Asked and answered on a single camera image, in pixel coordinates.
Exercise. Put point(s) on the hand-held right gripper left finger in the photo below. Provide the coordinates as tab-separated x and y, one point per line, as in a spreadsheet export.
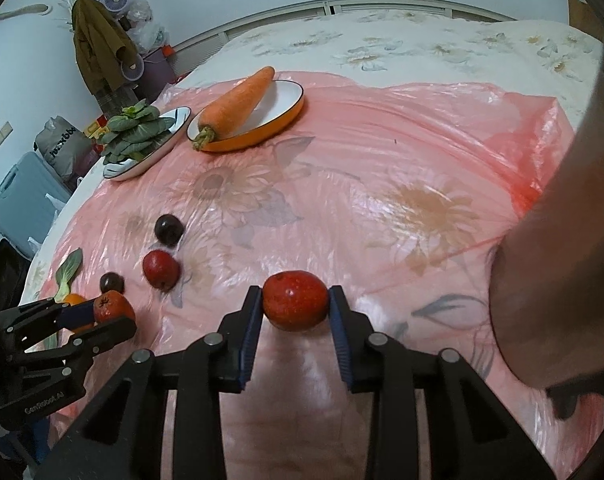
249	340

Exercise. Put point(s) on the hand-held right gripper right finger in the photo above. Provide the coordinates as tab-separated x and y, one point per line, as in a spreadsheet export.
341	340

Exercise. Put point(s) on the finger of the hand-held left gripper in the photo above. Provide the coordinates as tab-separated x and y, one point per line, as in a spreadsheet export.
102	335
32	317

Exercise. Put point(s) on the small red apple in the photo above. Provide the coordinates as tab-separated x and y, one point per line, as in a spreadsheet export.
296	307
113	307
161	270

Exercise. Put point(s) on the orange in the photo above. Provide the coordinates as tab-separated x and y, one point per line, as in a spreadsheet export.
74	300

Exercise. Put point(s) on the dark plum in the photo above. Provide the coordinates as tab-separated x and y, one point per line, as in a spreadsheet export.
112	283
169	230

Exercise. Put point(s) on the blue suitcase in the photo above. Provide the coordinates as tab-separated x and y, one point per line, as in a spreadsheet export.
24	205

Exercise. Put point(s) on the pink plastic sheet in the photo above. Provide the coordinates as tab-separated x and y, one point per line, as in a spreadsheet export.
357	185

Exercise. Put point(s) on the grey bag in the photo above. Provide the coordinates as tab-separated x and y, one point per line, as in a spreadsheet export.
62	145

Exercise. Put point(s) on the red and yellow box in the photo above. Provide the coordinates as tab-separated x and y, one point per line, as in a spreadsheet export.
94	127

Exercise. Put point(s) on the pile of bok choy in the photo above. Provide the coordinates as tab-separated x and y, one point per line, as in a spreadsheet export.
132	135

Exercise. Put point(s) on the copper and black kettle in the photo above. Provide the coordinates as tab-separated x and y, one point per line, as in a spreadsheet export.
546	260

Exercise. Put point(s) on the white plate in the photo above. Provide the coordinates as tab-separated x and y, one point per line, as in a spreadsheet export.
179	117

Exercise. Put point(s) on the orange rimmed plate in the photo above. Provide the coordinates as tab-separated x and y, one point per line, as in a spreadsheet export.
282	105

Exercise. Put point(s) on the carrot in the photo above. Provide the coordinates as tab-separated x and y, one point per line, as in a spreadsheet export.
237	100

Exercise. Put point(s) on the purple bin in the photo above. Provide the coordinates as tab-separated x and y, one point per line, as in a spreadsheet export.
157	67

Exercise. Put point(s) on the brown coat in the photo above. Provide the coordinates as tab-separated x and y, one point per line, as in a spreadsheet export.
99	45

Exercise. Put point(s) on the clear plastic bag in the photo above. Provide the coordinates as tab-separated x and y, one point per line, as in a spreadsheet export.
144	22

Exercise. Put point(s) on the wooden headboard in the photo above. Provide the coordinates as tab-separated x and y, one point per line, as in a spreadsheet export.
581	10

